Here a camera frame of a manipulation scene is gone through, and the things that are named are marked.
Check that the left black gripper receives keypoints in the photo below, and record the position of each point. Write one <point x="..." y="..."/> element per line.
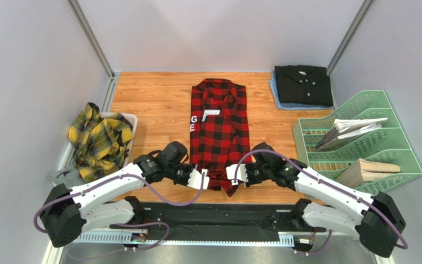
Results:
<point x="189" y="168"/>

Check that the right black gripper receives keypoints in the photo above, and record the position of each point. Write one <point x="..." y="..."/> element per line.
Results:
<point x="249" y="175"/>

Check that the red black plaid shirt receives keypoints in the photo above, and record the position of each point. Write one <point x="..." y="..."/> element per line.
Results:
<point x="219" y="131"/>

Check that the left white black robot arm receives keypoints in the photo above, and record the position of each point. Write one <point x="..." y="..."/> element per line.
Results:
<point x="105" y="197"/>

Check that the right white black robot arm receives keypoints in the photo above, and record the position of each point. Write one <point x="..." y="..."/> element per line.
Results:
<point x="375" y="220"/>

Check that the white paper stack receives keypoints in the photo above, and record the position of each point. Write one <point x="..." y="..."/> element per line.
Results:
<point x="346" y="130"/>

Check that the folded blue shirt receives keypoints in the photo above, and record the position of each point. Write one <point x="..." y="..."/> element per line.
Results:
<point x="292" y="106"/>

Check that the yellow plaid shirt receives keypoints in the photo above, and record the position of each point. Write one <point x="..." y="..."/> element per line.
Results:
<point x="100" y="144"/>

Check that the folded black shirt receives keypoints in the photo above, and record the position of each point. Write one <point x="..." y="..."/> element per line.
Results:
<point x="305" y="84"/>

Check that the wooden block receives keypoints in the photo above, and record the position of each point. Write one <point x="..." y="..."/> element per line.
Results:
<point x="363" y="171"/>

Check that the grey shirt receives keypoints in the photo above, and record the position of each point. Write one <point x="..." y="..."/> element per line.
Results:
<point x="69" y="176"/>

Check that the white plastic basket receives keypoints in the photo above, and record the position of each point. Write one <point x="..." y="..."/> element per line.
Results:
<point x="100" y="144"/>

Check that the green file organizer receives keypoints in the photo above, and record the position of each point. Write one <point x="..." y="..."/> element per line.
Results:
<point x="387" y="144"/>

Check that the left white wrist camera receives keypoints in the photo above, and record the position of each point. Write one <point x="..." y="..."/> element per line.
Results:
<point x="199" y="179"/>

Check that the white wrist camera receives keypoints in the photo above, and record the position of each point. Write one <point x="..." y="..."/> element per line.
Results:
<point x="237" y="173"/>
<point x="199" y="179"/>

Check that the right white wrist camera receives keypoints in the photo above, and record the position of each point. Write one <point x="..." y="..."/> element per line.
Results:
<point x="237" y="173"/>

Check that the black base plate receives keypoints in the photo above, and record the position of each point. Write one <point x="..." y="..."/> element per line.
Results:
<point x="210" y="224"/>

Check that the aluminium rail frame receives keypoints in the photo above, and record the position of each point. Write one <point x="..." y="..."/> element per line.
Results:
<point x="132" y="225"/>

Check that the left aluminium corner post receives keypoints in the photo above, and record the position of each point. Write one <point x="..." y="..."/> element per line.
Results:
<point x="81" y="18"/>

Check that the aluminium corner post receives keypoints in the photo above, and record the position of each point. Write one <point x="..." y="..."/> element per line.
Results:
<point x="81" y="18"/>
<point x="350" y="34"/>

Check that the right aluminium corner post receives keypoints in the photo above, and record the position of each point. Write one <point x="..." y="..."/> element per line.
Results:
<point x="350" y="34"/>

